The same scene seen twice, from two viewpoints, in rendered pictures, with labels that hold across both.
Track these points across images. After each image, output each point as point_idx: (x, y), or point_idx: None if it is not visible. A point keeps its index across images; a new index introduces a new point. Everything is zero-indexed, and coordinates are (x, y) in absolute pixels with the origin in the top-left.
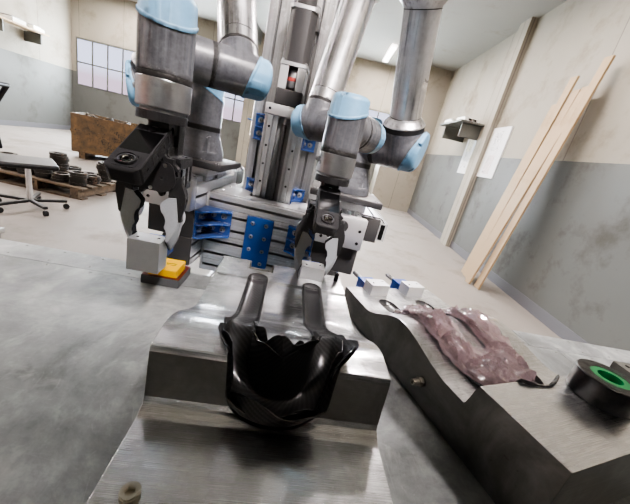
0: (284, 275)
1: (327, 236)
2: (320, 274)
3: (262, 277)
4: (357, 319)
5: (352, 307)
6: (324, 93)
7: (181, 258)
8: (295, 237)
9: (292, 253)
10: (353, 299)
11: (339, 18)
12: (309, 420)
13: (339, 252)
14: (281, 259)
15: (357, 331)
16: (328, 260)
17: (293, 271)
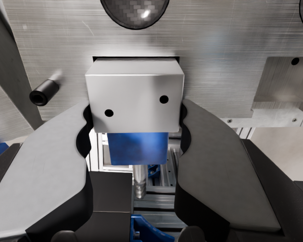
0: (230, 52)
1: (67, 236)
2: (104, 66)
3: None
4: (1, 35)
5: (17, 72)
6: None
7: None
8: (287, 178)
9: (159, 235)
10: (9, 85)
11: None
12: None
13: None
14: (171, 223)
15: (1, 3)
16: (71, 122)
17: (193, 97)
